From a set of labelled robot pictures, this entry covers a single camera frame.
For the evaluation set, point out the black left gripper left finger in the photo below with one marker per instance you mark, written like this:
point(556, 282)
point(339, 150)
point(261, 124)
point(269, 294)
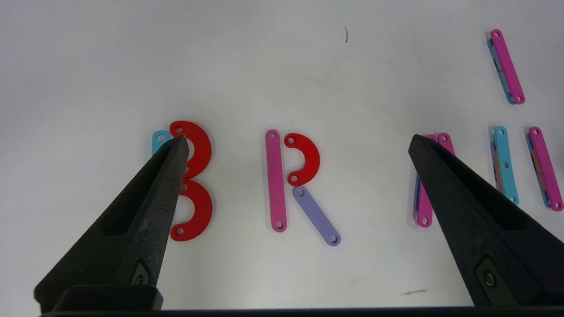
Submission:
point(132, 229)

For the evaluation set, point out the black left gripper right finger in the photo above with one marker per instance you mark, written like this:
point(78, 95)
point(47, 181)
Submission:
point(484, 233)

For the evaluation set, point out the pink bar with holes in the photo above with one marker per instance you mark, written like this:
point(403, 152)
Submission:
point(507, 68)
point(424, 207)
point(276, 185)
point(546, 171)
point(446, 141)

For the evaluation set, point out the short purple bar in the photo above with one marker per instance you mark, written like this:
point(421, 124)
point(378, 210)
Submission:
point(317, 215)

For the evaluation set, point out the small red arc piece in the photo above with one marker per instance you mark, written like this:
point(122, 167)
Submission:
point(313, 158)

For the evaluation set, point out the blue bar with orange hole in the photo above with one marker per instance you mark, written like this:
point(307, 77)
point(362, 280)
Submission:
point(506, 167)

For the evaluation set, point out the large red arc piece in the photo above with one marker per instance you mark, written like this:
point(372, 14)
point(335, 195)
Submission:
point(203, 147)
point(202, 211)

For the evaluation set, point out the long light blue flat bar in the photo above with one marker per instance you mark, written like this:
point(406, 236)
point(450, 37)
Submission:
point(158, 141)

